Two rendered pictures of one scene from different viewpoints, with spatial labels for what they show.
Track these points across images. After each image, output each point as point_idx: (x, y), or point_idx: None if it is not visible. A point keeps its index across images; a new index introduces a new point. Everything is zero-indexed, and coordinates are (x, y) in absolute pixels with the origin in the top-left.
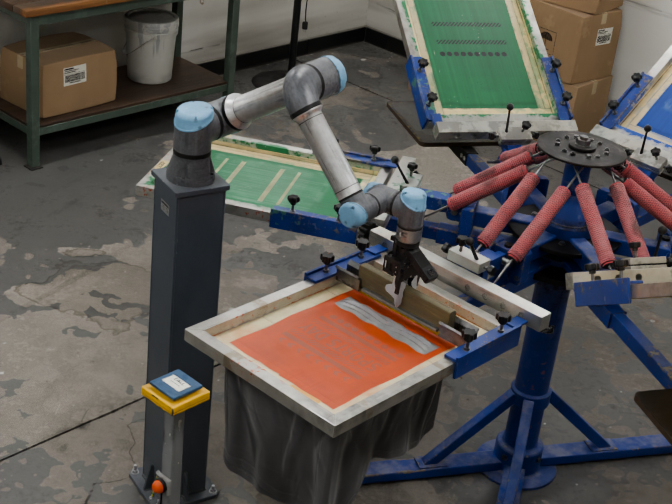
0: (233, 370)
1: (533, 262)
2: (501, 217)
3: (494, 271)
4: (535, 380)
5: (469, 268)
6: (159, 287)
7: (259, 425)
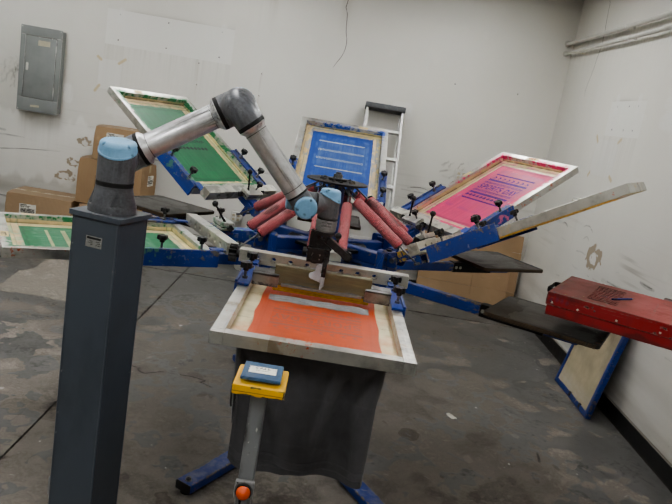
0: (282, 352)
1: None
2: None
3: None
4: None
5: (332, 259)
6: (81, 328)
7: (283, 407)
